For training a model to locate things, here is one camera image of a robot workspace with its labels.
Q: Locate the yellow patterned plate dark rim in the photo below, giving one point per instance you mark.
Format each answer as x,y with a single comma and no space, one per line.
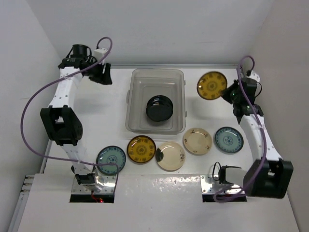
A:
211,85

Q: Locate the metal base plate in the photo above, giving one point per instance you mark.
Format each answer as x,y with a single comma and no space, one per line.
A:
105,185
209,186

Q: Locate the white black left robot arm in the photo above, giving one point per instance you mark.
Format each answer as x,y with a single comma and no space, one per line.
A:
59,119

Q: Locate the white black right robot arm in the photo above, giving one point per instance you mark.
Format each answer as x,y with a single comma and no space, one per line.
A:
269,174

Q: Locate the cream plate red black characters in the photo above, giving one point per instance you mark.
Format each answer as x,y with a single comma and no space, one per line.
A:
197,141

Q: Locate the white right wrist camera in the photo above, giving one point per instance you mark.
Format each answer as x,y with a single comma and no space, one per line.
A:
253,75

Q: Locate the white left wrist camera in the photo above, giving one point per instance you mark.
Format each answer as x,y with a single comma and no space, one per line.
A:
99,53

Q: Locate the blue white floral plate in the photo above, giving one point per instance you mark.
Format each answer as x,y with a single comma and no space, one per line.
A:
229,140
111,160

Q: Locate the clear plastic bin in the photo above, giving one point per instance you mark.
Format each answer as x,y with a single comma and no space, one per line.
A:
146,83

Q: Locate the cream plate black brush mark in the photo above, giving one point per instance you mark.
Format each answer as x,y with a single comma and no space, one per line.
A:
170,156

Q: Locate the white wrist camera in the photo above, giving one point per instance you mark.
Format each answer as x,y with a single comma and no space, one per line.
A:
253,75
99,53

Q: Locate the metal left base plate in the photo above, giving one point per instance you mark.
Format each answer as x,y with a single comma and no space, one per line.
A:
105,185

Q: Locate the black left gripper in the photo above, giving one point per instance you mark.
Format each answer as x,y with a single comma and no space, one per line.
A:
104,78

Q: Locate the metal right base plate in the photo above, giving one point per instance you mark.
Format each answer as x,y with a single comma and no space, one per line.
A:
209,186

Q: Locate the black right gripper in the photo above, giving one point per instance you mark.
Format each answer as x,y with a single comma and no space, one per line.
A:
225,94

